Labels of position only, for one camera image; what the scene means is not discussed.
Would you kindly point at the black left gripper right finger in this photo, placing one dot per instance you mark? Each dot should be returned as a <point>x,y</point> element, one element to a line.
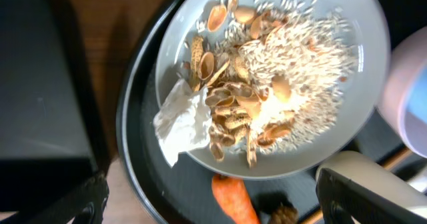
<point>342,200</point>

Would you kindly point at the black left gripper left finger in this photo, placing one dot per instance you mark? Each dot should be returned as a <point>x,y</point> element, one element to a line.
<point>84,204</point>

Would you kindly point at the white paper cup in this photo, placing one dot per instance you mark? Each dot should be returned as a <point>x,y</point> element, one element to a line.
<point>360,169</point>

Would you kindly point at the grey plate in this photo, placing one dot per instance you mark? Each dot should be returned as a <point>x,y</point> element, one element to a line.
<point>369,37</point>

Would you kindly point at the pink bowl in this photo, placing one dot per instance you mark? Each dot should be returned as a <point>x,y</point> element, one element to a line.
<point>407,64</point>

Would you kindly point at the white tissue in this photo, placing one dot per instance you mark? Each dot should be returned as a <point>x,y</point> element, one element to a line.
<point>182,124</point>

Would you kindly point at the rice and peanut shell scraps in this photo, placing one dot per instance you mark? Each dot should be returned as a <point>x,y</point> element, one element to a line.
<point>273,72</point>

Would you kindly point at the brown walnut lump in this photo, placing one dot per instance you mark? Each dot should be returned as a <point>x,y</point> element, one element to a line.
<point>284,215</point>

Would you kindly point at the black rectangular tray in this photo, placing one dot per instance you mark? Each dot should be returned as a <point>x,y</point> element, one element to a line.
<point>51,133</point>

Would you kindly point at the orange carrot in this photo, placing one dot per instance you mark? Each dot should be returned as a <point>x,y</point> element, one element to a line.
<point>232,197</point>

